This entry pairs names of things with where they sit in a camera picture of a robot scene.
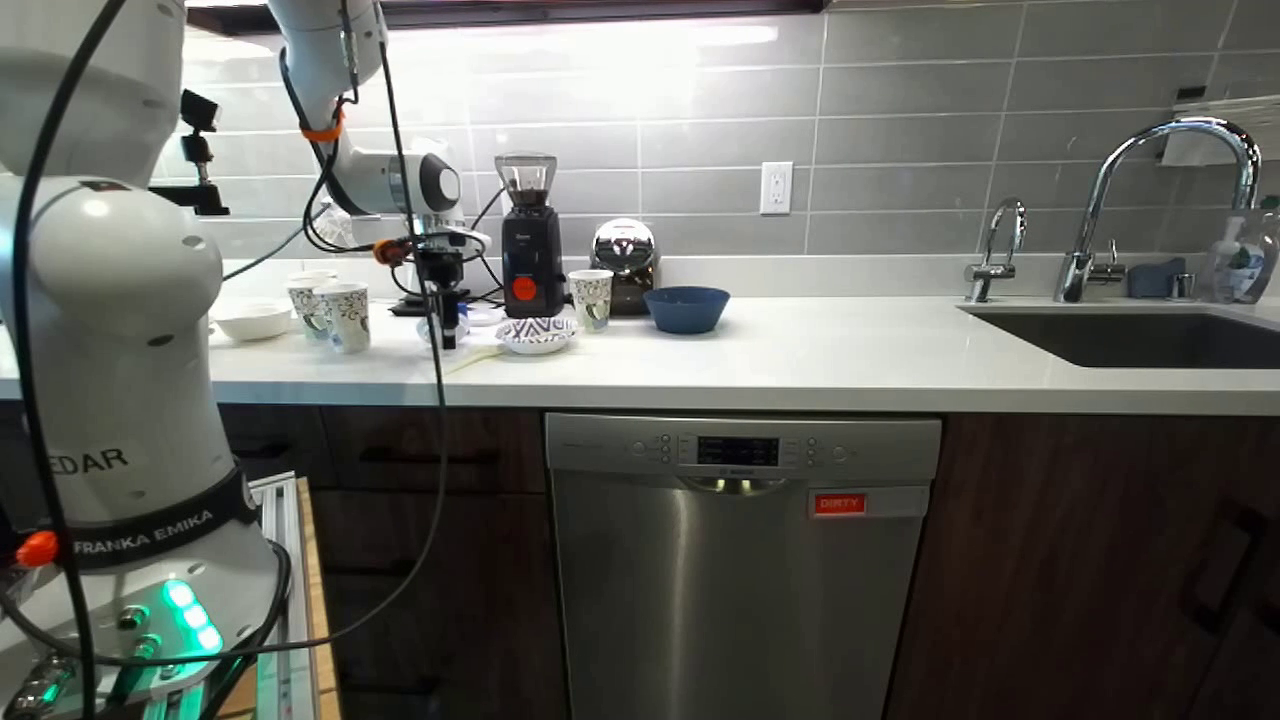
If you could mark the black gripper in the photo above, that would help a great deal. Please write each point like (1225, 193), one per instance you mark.
(436, 262)

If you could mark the white shallow dish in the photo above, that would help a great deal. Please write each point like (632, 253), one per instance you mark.
(259, 322)

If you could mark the patterned paper coffee cup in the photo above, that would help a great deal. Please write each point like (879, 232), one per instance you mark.
(591, 299)

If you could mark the clear soap dispenser bottle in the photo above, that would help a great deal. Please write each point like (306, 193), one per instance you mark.
(1244, 253)

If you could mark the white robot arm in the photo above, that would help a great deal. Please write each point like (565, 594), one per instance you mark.
(145, 575)

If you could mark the blue bowl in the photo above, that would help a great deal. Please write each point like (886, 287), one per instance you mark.
(686, 311)

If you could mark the stainless steel dishwasher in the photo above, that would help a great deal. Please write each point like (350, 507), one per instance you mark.
(733, 567)

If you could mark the chrome kitchen faucet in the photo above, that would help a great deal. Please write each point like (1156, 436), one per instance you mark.
(1169, 187)

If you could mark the black coffee grinder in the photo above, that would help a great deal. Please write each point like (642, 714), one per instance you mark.
(528, 236)

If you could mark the blue patterned paper plate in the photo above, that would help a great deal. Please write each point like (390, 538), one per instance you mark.
(536, 338)

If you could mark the white light switch plate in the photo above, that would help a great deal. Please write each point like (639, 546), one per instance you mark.
(776, 187)

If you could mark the dark wood cabinet right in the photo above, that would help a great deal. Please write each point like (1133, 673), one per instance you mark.
(1097, 568)

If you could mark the small chrome tap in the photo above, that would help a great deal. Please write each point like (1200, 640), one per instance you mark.
(997, 253)

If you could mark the kitchen sink basin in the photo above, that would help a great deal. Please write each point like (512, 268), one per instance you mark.
(1140, 338)

